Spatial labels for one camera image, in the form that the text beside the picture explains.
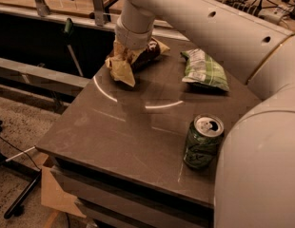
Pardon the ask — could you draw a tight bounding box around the metal bracket middle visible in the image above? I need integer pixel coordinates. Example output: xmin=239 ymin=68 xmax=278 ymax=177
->
xmin=92 ymin=0 xmax=107 ymax=27

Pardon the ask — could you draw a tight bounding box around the light wooden board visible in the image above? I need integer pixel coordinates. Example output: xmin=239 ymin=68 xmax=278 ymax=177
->
xmin=41 ymin=166 xmax=85 ymax=218

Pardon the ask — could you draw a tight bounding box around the grey power strip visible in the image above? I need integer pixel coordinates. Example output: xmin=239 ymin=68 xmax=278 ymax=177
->
xmin=226 ymin=0 xmax=286 ymax=25

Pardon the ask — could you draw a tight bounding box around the green chip bag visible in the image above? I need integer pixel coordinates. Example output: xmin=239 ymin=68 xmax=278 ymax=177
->
xmin=181 ymin=48 xmax=229 ymax=92

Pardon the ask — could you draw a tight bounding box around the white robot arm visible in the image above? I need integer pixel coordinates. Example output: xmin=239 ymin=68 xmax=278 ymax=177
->
xmin=116 ymin=0 xmax=295 ymax=228

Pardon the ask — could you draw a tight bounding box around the metal bracket left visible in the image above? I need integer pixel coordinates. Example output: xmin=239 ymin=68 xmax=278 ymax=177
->
xmin=34 ymin=0 xmax=50 ymax=17

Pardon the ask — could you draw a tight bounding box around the black stand leg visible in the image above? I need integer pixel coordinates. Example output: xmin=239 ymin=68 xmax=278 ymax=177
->
xmin=0 ymin=120 xmax=42 ymax=219

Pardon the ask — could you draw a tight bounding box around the brown SeaSalt chip bag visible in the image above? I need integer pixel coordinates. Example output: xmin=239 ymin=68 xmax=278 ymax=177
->
xmin=106 ymin=38 xmax=169 ymax=86

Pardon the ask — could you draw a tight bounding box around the metal bracket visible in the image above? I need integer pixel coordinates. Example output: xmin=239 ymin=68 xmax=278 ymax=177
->
xmin=34 ymin=0 xmax=50 ymax=17
xmin=92 ymin=0 xmax=107 ymax=27

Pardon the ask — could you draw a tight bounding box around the green handled tool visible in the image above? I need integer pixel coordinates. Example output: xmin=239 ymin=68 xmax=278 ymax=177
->
xmin=63 ymin=17 xmax=85 ymax=78

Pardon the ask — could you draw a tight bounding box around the dented green soda can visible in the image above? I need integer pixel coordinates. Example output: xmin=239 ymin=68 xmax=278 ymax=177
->
xmin=184 ymin=114 xmax=225 ymax=170

